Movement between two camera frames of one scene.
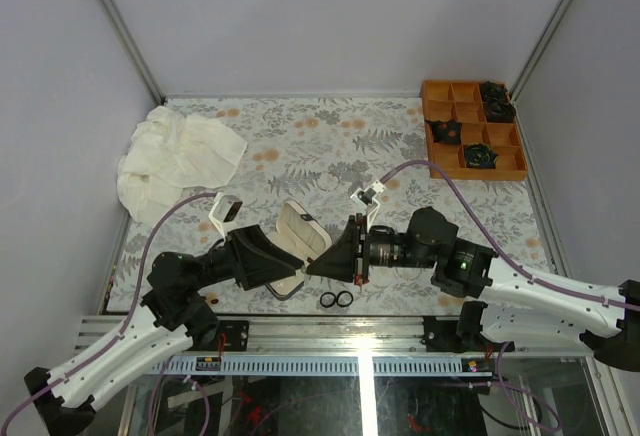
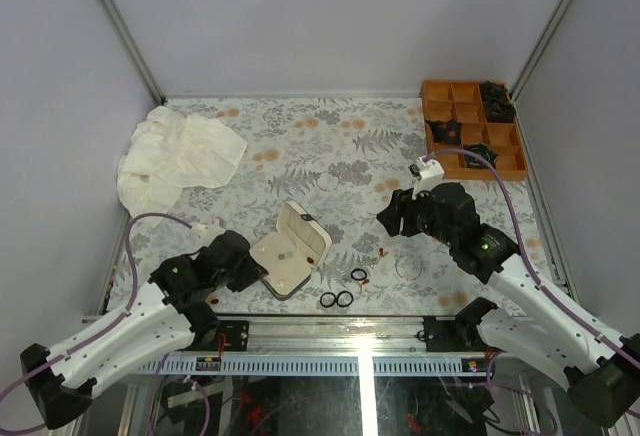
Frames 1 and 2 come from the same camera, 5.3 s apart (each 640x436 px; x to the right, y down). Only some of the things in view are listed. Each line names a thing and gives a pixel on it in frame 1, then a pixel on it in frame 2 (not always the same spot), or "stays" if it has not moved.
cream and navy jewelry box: x=303 y=236 stays
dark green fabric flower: x=480 y=155 stays
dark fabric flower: x=499 y=110 stays
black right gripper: x=343 y=261 -> x=402 y=200
